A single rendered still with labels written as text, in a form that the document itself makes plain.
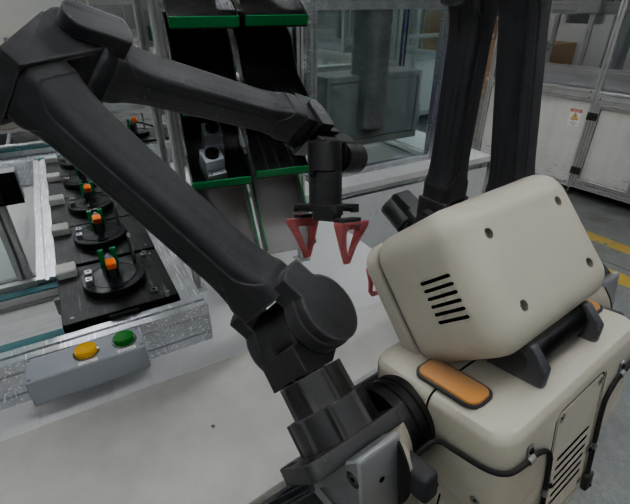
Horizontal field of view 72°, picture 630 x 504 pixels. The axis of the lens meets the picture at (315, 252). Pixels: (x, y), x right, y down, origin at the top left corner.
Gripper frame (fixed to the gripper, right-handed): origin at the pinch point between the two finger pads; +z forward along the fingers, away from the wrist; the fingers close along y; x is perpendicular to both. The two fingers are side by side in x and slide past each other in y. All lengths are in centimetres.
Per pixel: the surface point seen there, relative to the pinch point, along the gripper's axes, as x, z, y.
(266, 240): -12.0, 1.5, 32.6
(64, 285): 27, 10, 60
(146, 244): 5, 4, 65
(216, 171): 1.2, -15.4, 32.7
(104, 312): 24, 14, 44
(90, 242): 17, 2, 72
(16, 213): 20, -2, 142
